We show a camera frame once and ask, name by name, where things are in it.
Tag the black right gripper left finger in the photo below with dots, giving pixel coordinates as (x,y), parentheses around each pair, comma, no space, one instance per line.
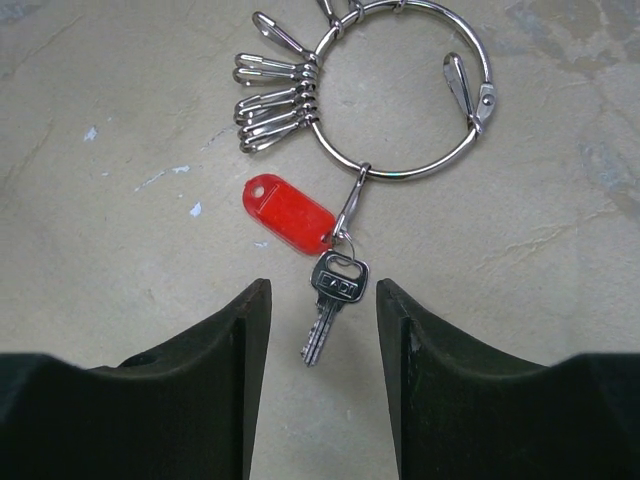
(184,409)

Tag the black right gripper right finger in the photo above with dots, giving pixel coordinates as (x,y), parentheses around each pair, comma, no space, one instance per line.
(462,409)

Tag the silver key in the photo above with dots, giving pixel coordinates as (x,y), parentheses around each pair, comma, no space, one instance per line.
(334,291)

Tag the red plastic key tag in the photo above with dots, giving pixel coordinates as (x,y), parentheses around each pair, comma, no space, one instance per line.
(288,213)

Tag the large silver keyring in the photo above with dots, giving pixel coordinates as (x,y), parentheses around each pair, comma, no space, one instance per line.
(265,119)

